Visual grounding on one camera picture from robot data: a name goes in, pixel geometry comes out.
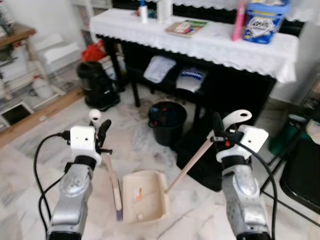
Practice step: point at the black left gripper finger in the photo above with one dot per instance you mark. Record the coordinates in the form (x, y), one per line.
(104, 132)

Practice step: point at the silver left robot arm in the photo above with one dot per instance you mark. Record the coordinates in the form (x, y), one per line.
(72, 190)

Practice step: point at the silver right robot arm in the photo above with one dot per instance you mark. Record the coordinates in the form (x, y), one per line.
(245, 195)

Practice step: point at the black piano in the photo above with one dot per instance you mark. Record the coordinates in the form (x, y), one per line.
(235, 100)

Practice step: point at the black vacuum cleaner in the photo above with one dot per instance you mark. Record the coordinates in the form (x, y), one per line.
(97, 85)

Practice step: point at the black round waste bin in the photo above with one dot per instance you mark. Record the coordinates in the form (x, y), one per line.
(167, 130)

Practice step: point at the white and blue packet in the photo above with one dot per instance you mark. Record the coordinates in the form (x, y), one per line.
(191, 80)

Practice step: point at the green container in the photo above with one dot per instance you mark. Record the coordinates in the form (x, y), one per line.
(285, 137)

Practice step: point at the white lace tablecloth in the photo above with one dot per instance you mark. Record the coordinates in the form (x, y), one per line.
(225, 50)

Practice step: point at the white plastic jug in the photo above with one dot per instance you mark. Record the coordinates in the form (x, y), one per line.
(42, 89)

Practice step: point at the red plastic bag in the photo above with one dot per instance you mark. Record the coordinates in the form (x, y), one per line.
(93, 52)

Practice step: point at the black folding chair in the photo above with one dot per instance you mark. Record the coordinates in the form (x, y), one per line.
(302, 175)

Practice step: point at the white storage boxes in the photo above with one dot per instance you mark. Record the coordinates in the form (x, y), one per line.
(60, 52)

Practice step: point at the green covered book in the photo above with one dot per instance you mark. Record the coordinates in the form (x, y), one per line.
(187, 27)

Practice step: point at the pink bottle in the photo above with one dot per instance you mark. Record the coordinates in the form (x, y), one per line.
(240, 22)

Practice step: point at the blue plastic tub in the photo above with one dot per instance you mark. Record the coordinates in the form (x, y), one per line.
(265, 22)

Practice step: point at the white shelf unit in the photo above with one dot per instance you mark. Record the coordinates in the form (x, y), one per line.
(87, 15)

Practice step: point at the white bottle with blue cap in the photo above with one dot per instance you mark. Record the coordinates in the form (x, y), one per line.
(143, 14)

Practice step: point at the plain white bottle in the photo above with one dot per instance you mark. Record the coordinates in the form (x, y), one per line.
(164, 11)

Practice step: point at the wooden shelf rack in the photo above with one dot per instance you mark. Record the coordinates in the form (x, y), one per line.
(17, 35)

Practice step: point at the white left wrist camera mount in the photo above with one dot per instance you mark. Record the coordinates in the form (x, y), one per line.
(82, 142)

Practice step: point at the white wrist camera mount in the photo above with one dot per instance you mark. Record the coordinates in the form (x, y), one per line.
(252, 140)
(82, 142)

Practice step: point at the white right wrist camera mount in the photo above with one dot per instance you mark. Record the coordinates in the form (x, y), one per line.
(252, 140)

